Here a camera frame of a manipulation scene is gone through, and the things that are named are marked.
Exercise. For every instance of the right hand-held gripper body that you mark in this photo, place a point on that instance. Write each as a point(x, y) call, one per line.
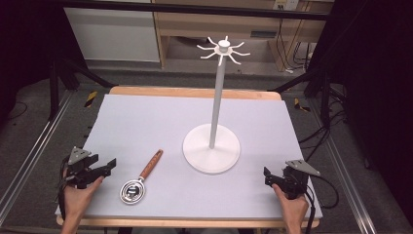
point(297, 177)

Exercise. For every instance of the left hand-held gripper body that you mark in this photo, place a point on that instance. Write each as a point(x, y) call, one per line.
point(79, 165)

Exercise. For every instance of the person's right hand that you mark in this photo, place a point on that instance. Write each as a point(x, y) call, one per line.
point(292, 204)

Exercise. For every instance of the person's left hand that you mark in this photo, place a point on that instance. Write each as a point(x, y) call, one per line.
point(77, 197)

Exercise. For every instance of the white hook rack stand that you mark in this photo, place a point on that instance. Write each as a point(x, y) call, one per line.
point(212, 152)

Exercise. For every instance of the yellow black floor tape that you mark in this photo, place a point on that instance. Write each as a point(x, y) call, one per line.
point(302, 105)
point(91, 99)

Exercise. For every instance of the grey table mat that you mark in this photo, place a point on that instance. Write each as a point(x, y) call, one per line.
point(162, 130)

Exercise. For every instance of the wooden table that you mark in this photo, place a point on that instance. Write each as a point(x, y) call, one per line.
point(195, 92)

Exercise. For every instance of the black curtain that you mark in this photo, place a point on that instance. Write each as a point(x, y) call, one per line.
point(29, 42)
point(376, 81)

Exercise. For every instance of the white cabinet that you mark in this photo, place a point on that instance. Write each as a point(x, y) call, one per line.
point(113, 35)

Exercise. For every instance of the wooden desk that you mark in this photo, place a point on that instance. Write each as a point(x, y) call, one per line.
point(207, 26)

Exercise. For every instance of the metal floor rail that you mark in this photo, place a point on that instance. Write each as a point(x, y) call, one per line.
point(347, 182)
point(32, 152)

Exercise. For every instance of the black frame leg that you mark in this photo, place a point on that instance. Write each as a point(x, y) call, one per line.
point(55, 87)
point(324, 97)

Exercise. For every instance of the white wall socket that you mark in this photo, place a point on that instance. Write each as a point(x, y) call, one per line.
point(285, 4)

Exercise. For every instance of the black horizontal frame bar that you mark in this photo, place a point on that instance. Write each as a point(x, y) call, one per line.
point(195, 9)

